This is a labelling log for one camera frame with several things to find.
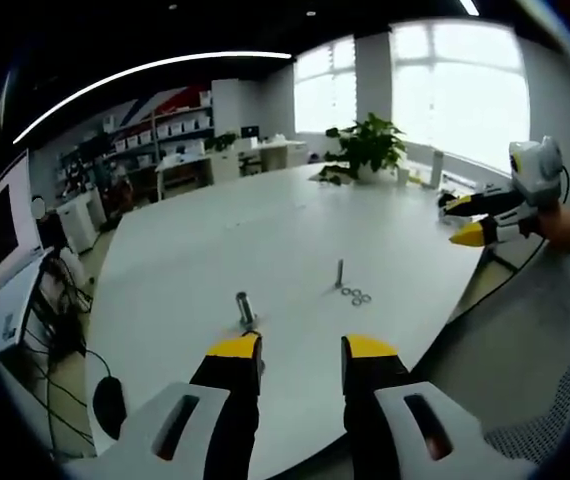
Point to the white side desk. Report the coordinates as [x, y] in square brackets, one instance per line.
[10, 305]

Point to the curved ceiling light strip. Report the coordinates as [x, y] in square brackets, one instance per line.
[130, 75]

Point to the computer monitor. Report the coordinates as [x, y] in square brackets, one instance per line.
[2, 225]

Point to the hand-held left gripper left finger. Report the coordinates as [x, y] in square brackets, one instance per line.
[225, 395]

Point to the thick metal bolt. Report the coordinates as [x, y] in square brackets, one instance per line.
[245, 310]

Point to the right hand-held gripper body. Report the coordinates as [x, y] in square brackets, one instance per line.
[537, 175]

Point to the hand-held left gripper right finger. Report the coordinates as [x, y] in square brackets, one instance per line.
[370, 395]

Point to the white workbench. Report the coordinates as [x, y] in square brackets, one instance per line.
[200, 167]

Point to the grey mesh office chair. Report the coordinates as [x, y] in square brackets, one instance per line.
[520, 350]

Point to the thin metal threaded stud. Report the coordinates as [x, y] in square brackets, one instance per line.
[339, 274]

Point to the white low cabinet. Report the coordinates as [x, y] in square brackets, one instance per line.
[82, 222]

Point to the storage shelf with white bins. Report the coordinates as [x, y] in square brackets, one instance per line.
[160, 132]

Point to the green potted plant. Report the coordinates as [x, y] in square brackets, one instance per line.
[367, 147]

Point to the small metal washer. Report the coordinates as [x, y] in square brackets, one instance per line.
[355, 299]
[347, 291]
[365, 298]

